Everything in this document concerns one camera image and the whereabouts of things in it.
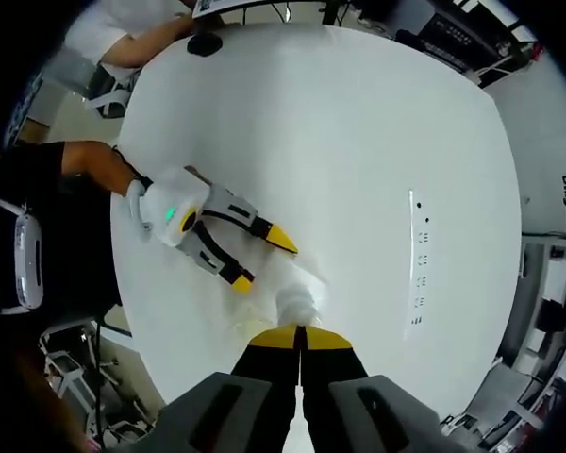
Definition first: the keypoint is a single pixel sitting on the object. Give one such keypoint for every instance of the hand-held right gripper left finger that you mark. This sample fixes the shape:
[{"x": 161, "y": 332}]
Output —
[{"x": 245, "y": 401}]

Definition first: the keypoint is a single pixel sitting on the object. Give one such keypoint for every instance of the white office chair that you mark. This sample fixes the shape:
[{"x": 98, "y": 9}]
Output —
[
  {"x": 71, "y": 373},
  {"x": 115, "y": 96}
]

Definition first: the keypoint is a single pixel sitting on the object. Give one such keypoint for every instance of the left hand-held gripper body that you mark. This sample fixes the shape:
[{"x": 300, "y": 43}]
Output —
[{"x": 170, "y": 198}]

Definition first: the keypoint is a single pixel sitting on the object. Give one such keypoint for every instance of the black equipment case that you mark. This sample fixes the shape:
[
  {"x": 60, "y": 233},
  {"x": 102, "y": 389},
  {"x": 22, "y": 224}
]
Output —
[{"x": 453, "y": 42}]

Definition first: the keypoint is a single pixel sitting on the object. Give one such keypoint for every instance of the black computer mouse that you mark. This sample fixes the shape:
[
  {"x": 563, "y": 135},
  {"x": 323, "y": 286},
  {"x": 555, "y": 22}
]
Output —
[{"x": 204, "y": 45}]

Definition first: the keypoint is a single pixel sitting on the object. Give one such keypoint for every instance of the white printed partition panel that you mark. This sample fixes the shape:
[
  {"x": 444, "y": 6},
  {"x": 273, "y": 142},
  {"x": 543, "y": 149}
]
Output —
[{"x": 554, "y": 207}]

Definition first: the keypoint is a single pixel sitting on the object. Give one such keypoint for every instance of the grey metal shelf rack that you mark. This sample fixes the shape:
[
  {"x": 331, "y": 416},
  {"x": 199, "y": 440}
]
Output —
[{"x": 552, "y": 283}]

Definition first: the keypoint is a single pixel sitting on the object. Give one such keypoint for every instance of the person's black shirt torso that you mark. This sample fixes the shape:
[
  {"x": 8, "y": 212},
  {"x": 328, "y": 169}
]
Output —
[{"x": 75, "y": 236}]

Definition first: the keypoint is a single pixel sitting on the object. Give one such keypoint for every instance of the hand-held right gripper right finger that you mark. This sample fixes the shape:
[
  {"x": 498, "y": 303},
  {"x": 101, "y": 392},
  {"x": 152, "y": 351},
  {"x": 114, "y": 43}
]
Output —
[{"x": 354, "y": 406}]

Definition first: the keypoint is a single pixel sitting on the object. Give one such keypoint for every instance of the white printed sheet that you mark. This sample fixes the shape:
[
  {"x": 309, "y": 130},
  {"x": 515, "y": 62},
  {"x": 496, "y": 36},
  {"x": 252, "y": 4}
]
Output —
[{"x": 217, "y": 5}]

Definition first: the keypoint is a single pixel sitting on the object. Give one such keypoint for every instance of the white pump bottle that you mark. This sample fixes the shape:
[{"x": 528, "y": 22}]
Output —
[{"x": 297, "y": 302}]

